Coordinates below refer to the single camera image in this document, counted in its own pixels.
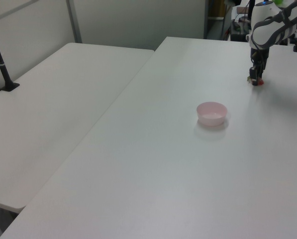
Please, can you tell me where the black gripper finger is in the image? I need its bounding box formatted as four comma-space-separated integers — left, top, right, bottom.
256, 67, 265, 87
249, 67, 257, 86

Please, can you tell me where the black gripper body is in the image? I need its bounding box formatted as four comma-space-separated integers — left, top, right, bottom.
250, 48, 269, 70

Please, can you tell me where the red strawberry with green leaves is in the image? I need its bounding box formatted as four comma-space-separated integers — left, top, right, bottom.
246, 76, 265, 87

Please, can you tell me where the pink plastic bowl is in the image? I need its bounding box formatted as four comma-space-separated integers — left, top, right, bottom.
196, 101, 227, 126

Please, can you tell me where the cluttered background shelf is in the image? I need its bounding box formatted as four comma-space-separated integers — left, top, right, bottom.
204, 0, 252, 42

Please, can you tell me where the white side table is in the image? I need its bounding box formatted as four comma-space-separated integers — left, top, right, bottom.
0, 42, 156, 214

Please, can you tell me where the grey metal partition post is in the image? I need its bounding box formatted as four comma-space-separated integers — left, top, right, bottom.
65, 0, 83, 44

